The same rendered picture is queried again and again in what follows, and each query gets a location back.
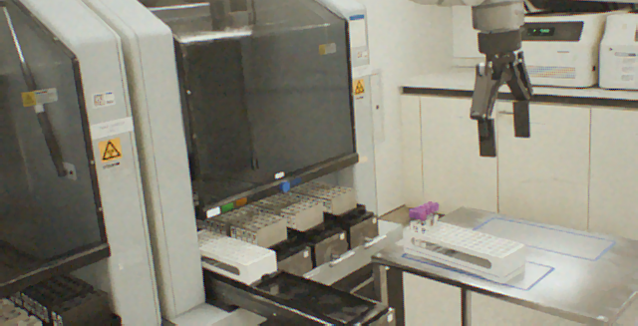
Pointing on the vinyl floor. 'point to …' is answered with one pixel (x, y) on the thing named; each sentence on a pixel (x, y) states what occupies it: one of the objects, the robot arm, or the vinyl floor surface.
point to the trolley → (584, 294)
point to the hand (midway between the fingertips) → (505, 141)
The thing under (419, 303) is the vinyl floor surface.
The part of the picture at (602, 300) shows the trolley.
